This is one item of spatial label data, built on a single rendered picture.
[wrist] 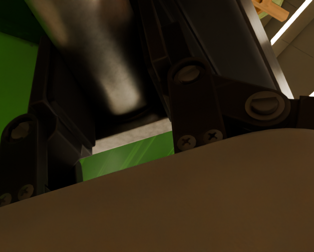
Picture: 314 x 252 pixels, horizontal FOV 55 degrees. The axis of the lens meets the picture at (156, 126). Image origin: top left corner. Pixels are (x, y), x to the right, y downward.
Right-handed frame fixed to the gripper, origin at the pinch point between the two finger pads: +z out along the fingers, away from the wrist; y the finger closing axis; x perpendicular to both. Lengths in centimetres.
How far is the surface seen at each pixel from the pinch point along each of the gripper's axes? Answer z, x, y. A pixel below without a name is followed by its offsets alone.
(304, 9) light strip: 457, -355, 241
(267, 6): 214, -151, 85
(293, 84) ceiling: 425, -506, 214
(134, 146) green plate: 2.3, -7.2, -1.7
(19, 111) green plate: 2.8, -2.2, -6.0
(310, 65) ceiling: 429, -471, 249
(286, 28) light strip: 462, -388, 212
